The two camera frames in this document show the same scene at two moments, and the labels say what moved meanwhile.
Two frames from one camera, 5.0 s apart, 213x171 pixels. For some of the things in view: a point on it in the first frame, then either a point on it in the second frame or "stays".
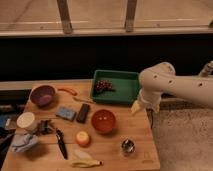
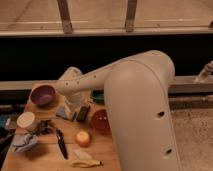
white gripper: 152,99 to 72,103
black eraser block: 83,113 stays
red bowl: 103,121 stays
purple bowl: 43,95 stays
